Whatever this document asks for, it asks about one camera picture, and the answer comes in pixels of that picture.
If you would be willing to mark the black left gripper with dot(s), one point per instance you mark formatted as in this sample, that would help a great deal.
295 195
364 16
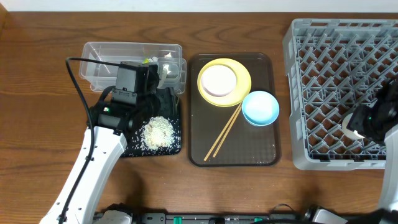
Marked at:
168 98

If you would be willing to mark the rice leftovers pile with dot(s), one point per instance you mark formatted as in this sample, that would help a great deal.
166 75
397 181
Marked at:
158 133

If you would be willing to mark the green snack wrapper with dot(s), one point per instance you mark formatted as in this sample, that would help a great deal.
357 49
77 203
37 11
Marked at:
147 60

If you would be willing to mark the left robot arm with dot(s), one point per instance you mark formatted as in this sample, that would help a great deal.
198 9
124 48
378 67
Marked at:
134 117

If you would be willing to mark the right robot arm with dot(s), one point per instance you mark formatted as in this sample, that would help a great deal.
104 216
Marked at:
379 124

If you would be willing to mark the black waste tray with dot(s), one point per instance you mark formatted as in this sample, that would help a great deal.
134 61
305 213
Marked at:
137 147

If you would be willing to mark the clear plastic waste bin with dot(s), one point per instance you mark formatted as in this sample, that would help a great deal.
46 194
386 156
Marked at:
101 76

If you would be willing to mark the grey dishwasher rack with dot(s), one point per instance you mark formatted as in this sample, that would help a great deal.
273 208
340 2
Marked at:
333 66

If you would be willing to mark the yellow plate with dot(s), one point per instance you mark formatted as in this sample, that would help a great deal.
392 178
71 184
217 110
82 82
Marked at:
243 86

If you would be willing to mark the wooden chopstick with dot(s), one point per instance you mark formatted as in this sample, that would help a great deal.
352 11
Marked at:
213 147
224 133

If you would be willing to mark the light blue bowl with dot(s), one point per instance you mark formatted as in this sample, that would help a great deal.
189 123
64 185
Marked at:
260 108

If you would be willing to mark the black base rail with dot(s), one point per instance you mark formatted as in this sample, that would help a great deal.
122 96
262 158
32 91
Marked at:
180 218

